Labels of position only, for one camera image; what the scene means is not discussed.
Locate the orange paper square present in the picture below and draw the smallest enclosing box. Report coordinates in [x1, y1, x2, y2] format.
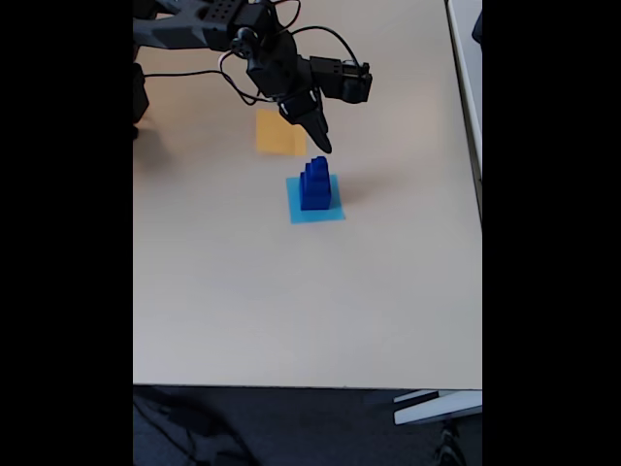
[254, 108, 308, 157]

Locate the light blue paper square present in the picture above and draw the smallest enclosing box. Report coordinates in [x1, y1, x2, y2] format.
[285, 175, 346, 225]

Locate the large blue cube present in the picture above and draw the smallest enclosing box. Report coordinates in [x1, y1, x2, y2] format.
[304, 162, 331, 194]

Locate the largest blue cube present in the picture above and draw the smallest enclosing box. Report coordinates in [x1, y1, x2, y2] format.
[299, 173, 341, 213]

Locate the white side desk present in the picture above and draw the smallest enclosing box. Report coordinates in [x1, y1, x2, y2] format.
[444, 0, 483, 224]

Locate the white table foot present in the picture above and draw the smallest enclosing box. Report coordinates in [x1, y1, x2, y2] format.
[392, 388, 483, 427]

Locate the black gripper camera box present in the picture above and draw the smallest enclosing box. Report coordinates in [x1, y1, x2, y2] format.
[309, 55, 374, 106]

